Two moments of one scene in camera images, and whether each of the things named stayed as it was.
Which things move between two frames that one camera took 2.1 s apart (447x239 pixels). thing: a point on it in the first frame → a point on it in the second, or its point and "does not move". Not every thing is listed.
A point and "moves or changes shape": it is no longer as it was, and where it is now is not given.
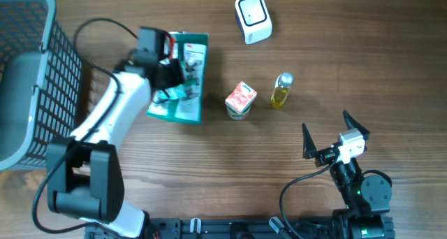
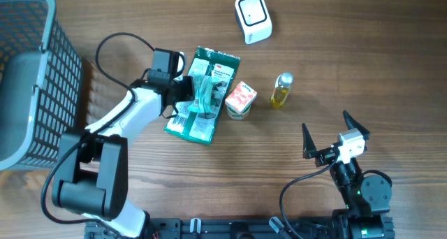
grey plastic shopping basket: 40,77 does not move
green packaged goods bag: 184,103 moves or changes shape
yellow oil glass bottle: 283,85 does not move
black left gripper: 171,75 → 187,92
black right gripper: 310,149 does not move
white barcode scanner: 254,17 does not move
